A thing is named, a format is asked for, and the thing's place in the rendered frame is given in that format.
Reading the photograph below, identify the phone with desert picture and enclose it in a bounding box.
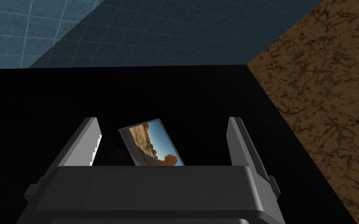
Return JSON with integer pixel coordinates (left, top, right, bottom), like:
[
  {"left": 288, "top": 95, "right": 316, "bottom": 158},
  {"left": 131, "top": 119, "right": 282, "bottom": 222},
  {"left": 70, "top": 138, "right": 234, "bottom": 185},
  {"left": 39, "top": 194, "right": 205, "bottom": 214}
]
[{"left": 118, "top": 118, "right": 185, "bottom": 166}]

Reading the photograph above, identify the black table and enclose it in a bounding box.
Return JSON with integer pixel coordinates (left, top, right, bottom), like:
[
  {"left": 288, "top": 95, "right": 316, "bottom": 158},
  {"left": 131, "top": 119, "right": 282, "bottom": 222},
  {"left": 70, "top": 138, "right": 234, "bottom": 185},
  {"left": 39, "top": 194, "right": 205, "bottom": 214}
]
[{"left": 0, "top": 64, "right": 358, "bottom": 224}]

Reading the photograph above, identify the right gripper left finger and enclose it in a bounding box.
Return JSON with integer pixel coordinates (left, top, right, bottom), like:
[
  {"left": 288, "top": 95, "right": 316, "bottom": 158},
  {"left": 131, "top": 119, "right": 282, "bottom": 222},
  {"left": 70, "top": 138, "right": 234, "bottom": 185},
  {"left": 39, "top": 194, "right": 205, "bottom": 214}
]
[{"left": 53, "top": 117, "right": 102, "bottom": 171}]

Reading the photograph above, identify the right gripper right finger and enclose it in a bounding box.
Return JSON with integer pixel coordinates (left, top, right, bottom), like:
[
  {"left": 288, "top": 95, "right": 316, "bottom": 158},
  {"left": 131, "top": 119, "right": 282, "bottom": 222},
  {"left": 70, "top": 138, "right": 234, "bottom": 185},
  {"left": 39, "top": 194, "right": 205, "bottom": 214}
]
[{"left": 226, "top": 116, "right": 270, "bottom": 181}]

